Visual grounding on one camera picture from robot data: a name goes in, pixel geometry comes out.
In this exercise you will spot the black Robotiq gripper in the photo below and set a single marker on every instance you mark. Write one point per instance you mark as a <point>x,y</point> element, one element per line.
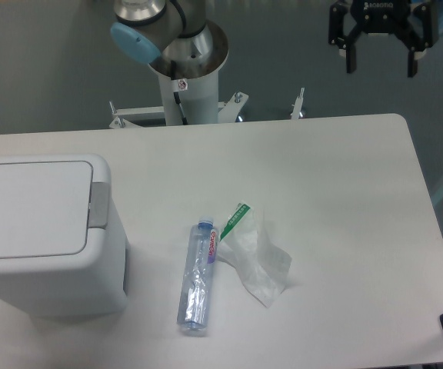
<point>384,17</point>

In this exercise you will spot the white trash can body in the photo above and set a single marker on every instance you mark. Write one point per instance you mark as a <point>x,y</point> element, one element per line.
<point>89,282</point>

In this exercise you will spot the white trash can lid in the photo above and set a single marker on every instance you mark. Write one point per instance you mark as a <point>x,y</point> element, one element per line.
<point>44,208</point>

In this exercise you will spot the crumpled clear plastic bag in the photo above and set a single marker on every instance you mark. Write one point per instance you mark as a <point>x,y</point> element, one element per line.
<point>244,244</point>

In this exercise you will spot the clear plastic water bottle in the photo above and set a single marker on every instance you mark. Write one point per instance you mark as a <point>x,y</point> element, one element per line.
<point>196,291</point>

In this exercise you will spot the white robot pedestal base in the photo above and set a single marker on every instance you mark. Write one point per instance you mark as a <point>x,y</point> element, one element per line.
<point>185,101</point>

